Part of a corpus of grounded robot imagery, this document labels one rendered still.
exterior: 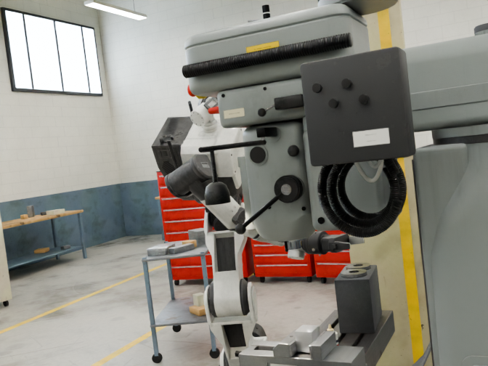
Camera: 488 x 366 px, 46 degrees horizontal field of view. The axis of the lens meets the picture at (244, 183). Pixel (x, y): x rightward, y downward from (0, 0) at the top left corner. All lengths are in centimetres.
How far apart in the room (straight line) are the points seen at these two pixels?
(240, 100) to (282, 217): 32
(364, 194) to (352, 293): 67
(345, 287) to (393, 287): 138
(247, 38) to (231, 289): 109
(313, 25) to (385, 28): 188
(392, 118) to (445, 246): 34
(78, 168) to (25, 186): 148
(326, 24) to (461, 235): 58
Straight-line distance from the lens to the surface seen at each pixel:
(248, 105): 150
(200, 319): 460
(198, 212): 700
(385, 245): 333
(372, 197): 140
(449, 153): 132
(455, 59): 138
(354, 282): 200
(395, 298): 340
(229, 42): 152
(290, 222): 151
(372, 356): 196
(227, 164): 210
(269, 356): 172
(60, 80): 1216
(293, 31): 146
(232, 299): 225
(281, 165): 149
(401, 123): 113
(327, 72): 116
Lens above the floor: 156
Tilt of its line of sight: 3 degrees down
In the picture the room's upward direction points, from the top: 7 degrees counter-clockwise
